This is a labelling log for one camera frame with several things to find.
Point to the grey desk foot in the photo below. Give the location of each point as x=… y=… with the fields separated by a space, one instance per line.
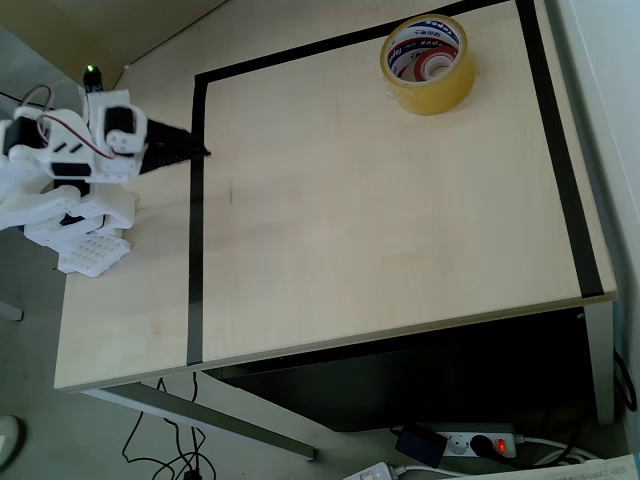
x=10 y=311

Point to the white power strip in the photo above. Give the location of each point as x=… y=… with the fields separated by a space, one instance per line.
x=462 y=442

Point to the white box device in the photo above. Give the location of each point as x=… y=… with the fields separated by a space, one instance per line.
x=369 y=472

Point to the red tape roll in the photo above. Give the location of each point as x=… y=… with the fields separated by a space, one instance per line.
x=430 y=62

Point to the large yellow tape roll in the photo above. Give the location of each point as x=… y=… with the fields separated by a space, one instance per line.
x=435 y=90

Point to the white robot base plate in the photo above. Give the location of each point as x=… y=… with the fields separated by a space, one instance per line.
x=92 y=255

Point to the black power adapter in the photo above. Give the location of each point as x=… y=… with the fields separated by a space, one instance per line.
x=420 y=445

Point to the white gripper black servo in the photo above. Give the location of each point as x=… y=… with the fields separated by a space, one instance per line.
x=121 y=141

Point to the black round plug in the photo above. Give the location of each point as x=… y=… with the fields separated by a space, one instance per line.
x=484 y=445

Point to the grey upright table leg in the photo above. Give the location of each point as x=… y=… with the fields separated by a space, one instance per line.
x=602 y=365

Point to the grey metal table leg beam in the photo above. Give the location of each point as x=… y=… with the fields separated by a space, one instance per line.
x=210 y=415

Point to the gripper camera with green light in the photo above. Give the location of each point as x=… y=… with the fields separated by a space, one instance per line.
x=95 y=85

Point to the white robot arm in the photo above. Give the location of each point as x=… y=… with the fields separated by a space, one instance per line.
x=30 y=200

